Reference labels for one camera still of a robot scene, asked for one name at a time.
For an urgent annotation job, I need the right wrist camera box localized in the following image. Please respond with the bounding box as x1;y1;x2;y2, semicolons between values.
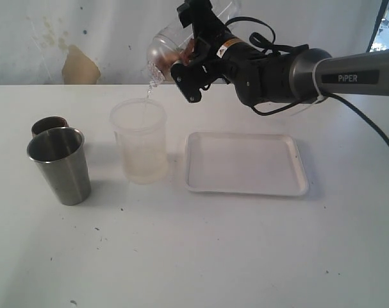
170;62;205;103

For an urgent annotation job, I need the translucent plastic deli container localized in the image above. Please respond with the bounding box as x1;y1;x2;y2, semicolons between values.
109;98;168;184

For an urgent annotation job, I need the brown wooden cup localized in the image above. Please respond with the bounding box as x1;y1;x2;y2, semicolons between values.
31;115;69;138

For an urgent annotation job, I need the clear plastic shaker body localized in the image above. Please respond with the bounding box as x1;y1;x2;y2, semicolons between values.
171;1;243;60

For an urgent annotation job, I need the white plastic tray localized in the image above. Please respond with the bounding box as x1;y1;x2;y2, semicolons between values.
185;132;309;197

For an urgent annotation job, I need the stainless steel cup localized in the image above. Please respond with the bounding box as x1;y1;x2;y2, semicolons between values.
27;127;91;206

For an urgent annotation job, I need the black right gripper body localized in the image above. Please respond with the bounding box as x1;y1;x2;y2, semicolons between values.
181;1;240;93

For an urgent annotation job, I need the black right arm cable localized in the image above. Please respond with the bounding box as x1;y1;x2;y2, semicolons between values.
226;16;389;161

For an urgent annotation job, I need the clear plastic shaker lid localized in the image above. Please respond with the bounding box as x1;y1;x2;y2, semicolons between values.
147;24;192;87

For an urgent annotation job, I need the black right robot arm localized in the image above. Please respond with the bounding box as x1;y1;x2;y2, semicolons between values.
170;1;389;107

